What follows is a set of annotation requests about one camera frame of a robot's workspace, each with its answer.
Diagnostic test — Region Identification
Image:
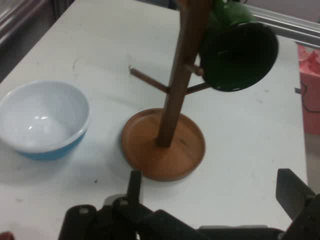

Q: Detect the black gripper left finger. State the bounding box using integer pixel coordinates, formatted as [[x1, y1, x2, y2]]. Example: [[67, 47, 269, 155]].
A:
[[58, 169, 211, 240]]

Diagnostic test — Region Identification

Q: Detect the blue bowl white inside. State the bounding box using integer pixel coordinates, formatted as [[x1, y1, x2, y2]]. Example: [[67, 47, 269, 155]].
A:
[[0, 79, 93, 161]]

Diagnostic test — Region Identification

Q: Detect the pink red plastic crate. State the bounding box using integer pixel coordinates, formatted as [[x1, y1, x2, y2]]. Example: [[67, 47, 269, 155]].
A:
[[297, 44, 320, 136]]

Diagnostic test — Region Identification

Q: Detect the green enamel mug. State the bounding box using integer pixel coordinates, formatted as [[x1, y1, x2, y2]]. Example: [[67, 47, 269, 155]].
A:
[[198, 0, 280, 93]]

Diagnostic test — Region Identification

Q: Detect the thin black cable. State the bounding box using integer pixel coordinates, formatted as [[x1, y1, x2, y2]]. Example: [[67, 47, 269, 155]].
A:
[[299, 81, 320, 113]]

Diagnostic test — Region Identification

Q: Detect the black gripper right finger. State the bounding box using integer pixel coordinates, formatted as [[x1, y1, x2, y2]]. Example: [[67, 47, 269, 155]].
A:
[[276, 168, 320, 240]]

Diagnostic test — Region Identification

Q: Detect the wooden mug tree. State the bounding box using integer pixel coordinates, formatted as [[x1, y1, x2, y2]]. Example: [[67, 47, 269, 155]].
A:
[[121, 0, 213, 181]]

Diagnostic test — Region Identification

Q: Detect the aluminium frame rail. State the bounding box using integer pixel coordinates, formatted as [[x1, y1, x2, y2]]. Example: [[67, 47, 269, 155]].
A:
[[0, 0, 58, 48], [246, 3, 320, 50]]

